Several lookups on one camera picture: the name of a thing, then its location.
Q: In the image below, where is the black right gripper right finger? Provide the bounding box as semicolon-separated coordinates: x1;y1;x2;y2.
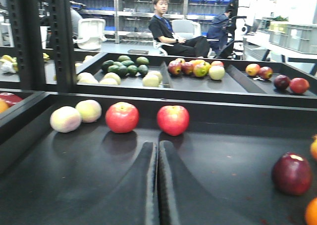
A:
158;140;257;225

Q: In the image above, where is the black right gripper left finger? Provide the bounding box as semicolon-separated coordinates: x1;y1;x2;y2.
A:
74;141;158;225

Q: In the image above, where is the bright red apple right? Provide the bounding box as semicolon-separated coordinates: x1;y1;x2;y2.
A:
157;106;190;136

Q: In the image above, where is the bright red apple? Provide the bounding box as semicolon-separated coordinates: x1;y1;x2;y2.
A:
105;102;139;133
157;106;190;136

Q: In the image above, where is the bright red apple left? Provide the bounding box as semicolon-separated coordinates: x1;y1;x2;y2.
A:
105;102;139;133

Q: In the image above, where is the black wooden display stand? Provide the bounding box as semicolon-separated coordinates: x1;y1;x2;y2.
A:
0;56;317;225

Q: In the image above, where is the pale peach fruit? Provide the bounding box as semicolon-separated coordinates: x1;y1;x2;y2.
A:
50;106;82;133
75;100;102;123

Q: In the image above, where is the dark red apple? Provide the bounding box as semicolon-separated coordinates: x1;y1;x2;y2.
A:
271;152;313;196

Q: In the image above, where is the seated person black shirt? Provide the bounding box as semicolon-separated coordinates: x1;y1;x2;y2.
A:
149;0;210;57

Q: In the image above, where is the white garlic bulb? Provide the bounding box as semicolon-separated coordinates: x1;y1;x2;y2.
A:
0;62;16;74

